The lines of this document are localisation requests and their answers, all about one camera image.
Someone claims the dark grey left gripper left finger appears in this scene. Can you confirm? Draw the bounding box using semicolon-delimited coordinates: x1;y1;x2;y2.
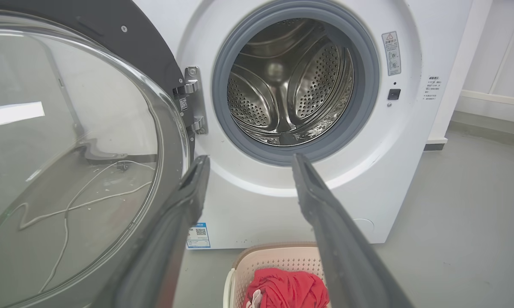
90;155;211;308

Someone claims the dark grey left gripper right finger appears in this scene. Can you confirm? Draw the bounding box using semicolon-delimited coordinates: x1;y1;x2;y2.
291;153;414;308

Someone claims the glass washer door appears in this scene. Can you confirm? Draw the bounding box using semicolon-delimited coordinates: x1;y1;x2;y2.
0;0;197;308

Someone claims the white front-load washing machine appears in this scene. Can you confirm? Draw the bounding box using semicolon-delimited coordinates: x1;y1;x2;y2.
133;0;474;250

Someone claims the chrome door hinge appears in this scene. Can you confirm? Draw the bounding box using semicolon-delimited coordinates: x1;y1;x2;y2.
173;66;208;136

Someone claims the blue energy label sticker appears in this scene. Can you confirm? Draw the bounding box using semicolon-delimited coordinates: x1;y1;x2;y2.
186;222;211;249

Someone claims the red garment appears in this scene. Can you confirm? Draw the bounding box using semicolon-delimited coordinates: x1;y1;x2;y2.
244;268;330;308

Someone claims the beige perforated laundry basket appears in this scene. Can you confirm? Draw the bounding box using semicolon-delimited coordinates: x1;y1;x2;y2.
223;243;332;308

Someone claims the stainless steel perforated drum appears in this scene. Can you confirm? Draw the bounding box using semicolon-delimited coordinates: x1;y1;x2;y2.
227;18;355;147

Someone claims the white warning label sticker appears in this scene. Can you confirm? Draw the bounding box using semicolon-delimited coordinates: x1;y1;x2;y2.
381;31;402;77

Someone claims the thin white power cable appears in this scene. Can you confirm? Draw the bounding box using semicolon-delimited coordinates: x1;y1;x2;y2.
19;160;155;294

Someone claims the white panelled furniture frame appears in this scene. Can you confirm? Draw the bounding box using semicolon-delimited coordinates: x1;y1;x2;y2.
424;0;514;151

